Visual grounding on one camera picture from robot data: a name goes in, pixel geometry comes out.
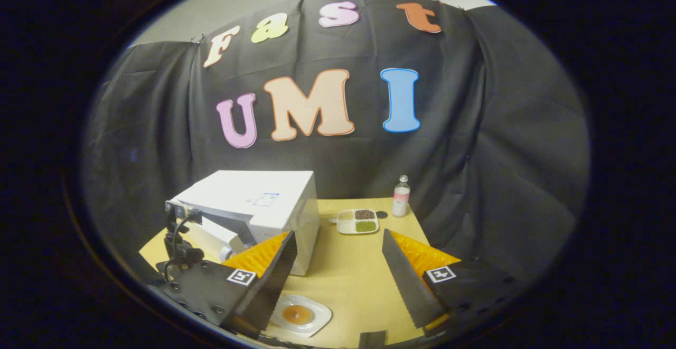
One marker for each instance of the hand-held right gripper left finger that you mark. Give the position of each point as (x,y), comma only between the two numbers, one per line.
(269,291)

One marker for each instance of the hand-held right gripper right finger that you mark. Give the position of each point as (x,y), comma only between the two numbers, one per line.
(409,291)

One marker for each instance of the brown sugared donut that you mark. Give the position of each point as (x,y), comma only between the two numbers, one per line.
(297,314)

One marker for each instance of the white microwave oven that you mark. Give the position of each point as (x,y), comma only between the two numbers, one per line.
(264,196)

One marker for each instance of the white square plate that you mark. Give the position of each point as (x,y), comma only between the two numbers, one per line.
(317,314)

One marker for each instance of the small black object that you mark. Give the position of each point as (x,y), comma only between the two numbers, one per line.
(372,340)

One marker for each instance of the white divided dish of grains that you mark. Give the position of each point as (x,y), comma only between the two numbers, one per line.
(357,221)

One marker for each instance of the clear bottle with pink label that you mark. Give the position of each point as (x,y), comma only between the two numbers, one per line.
(401,201)

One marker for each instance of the black backdrop cloth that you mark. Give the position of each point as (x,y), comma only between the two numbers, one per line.
(475,127)

